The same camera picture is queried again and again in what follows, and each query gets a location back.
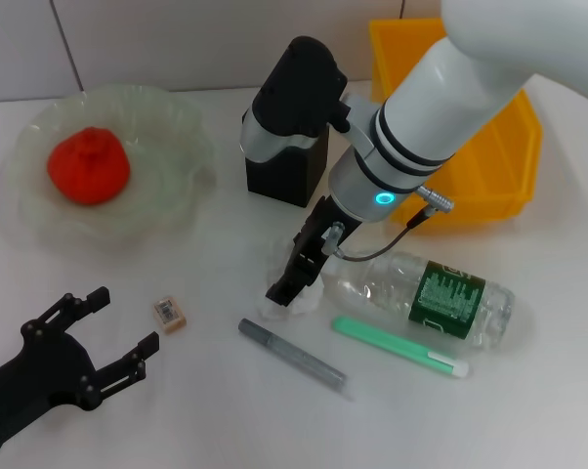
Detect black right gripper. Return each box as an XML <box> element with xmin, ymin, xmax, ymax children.
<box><xmin>266</xmin><ymin>194</ymin><xmax>363</xmax><ymax>309</ymax></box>

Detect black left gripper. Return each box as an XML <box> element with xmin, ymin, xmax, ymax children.
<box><xmin>0</xmin><ymin>286</ymin><xmax>161</xmax><ymax>444</ymax></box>

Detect white paper ball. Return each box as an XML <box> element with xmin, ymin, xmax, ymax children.
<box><xmin>254</xmin><ymin>236</ymin><xmax>324</xmax><ymax>321</ymax></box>

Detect clear plastic water bottle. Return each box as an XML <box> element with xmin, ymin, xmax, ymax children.
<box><xmin>322</xmin><ymin>251</ymin><xmax>516</xmax><ymax>351</ymax></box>

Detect mint green pen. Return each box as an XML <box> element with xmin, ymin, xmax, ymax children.
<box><xmin>330</xmin><ymin>315</ymin><xmax>471</xmax><ymax>380</ymax></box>

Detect red tomato-shaped object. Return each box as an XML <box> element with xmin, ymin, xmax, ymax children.
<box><xmin>47</xmin><ymin>126</ymin><xmax>132</xmax><ymax>207</ymax></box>

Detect small beige eraser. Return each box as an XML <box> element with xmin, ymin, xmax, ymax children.
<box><xmin>151</xmin><ymin>294</ymin><xmax>188</xmax><ymax>336</ymax></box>

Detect grey marker pen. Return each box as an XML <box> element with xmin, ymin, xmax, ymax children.
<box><xmin>237</xmin><ymin>318</ymin><xmax>354</xmax><ymax>400</ymax></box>

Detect black mesh pen holder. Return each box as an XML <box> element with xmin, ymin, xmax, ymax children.
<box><xmin>244</xmin><ymin>124</ymin><xmax>330</xmax><ymax>210</ymax></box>

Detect pale green glass fruit plate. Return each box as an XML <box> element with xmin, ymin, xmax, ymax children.
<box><xmin>0</xmin><ymin>83</ymin><xmax>217</xmax><ymax>250</ymax></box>

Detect yellow plastic bin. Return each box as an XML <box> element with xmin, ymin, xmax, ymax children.
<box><xmin>368</xmin><ymin>18</ymin><xmax>543</xmax><ymax>238</ymax></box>

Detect right gripper cable with plugs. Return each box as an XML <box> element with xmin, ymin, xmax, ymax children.
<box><xmin>321</xmin><ymin>184</ymin><xmax>457</xmax><ymax>263</ymax></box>

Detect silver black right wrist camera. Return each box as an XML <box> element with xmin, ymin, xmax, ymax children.
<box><xmin>238</xmin><ymin>36</ymin><xmax>352</xmax><ymax>165</ymax></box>

